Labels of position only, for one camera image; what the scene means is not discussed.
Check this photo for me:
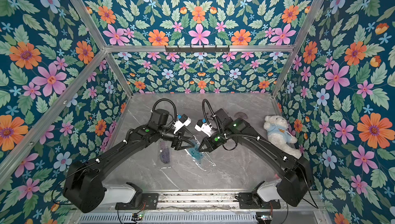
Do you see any purple protractor ruler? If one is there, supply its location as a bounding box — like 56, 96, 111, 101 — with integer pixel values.
234, 112, 249, 120

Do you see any teal ruler set pouch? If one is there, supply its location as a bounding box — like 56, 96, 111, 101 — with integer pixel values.
185, 135, 217, 172

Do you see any white teddy bear blue shirt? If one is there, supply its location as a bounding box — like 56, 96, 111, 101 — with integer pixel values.
263, 115, 302, 159

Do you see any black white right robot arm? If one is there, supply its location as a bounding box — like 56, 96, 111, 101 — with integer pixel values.
195, 118, 313, 207

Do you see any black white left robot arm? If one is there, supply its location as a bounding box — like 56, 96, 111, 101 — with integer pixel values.
63, 109, 194, 213

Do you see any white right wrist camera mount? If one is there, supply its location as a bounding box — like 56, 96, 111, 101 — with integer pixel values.
194, 119, 213, 137

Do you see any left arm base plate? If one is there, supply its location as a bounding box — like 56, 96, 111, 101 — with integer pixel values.
115, 193, 159, 211

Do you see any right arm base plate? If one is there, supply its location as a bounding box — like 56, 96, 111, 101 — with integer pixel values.
235, 192, 281, 210

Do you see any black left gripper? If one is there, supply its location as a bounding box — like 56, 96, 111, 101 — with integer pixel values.
156, 126, 195, 152

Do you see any black hook rail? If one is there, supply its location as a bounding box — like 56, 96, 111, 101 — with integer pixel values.
165, 45, 230, 53

